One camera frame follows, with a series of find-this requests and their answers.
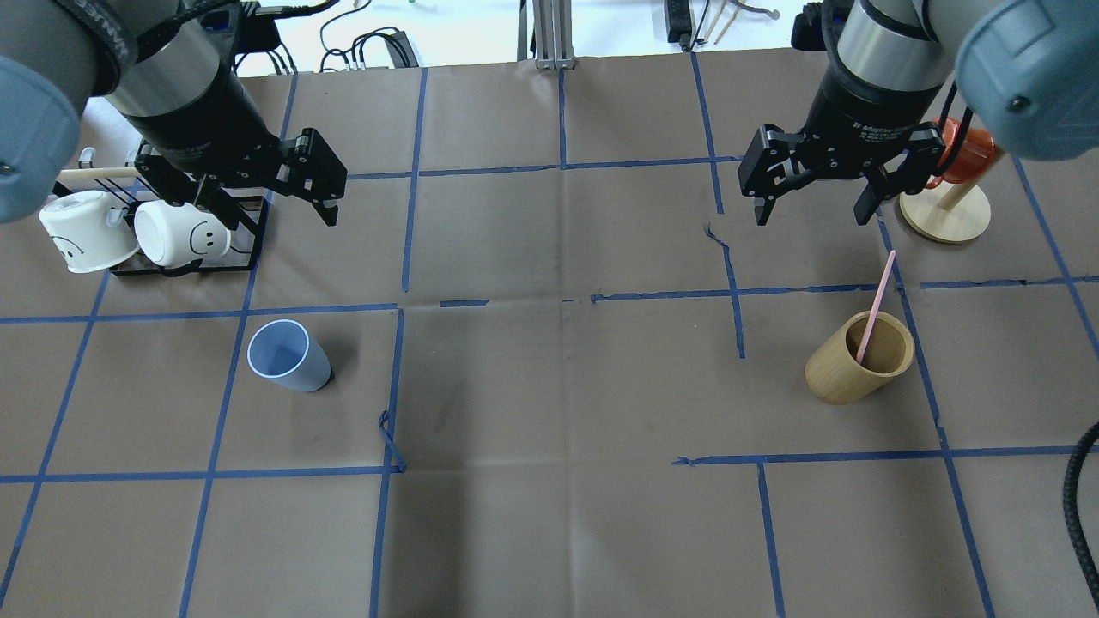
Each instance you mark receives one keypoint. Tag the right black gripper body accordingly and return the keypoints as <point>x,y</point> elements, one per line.
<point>850,116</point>

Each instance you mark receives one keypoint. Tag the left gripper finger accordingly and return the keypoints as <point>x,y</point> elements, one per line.
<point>328,211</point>
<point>212,198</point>

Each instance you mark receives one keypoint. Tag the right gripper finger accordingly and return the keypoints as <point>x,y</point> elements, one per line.
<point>879,189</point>
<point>763,208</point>

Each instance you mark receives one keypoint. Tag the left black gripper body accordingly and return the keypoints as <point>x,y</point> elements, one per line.
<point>199,127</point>

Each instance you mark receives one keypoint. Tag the light blue plastic cup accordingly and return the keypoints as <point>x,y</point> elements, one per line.
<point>286,354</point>

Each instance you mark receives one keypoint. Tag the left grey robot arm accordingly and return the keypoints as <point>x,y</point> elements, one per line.
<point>155,64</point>

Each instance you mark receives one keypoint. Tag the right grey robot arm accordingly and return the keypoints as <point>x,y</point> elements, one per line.
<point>1027,69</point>

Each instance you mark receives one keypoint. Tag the orange cup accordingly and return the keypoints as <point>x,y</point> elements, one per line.
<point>976,154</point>

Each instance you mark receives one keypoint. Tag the bamboo chopstick holder cup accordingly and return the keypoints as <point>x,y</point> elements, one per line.
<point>841,372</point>

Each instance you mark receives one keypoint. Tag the white smiley mug inner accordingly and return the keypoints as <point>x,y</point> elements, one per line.
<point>173,236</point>

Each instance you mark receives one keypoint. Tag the white smiley mug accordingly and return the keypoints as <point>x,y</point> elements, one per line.
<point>173,236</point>
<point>89,231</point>

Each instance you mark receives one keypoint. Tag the wooden mug tree stand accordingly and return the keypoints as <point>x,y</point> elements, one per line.
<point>949,213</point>

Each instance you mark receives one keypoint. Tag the white smiley mug outer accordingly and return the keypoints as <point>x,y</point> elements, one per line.
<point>89,231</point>

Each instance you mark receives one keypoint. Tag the black power strip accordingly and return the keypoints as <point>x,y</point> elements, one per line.
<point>679,25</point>

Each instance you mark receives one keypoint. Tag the black wire mug rack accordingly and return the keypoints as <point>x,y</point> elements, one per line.
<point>130,191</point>

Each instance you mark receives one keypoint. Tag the aluminium frame post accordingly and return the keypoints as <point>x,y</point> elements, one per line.
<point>545,34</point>

